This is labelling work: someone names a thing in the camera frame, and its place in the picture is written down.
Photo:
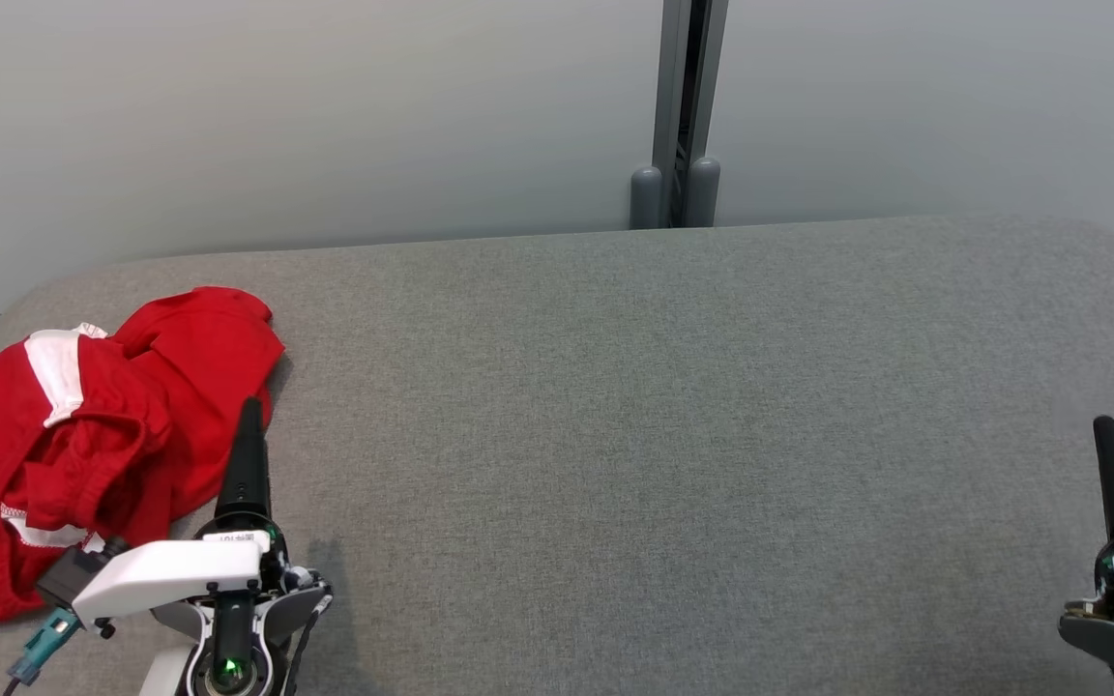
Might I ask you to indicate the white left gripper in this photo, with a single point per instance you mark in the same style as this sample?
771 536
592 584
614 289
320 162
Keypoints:
170 570

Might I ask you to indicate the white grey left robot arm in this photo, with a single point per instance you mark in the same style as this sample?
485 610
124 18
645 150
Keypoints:
277 611

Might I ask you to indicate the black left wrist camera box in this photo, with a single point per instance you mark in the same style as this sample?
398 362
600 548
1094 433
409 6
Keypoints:
69 578

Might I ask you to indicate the teal left camera connector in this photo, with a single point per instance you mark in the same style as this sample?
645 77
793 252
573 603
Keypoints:
44 643

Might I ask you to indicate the grey metal partition post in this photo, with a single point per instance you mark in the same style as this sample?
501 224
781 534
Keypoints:
678 77

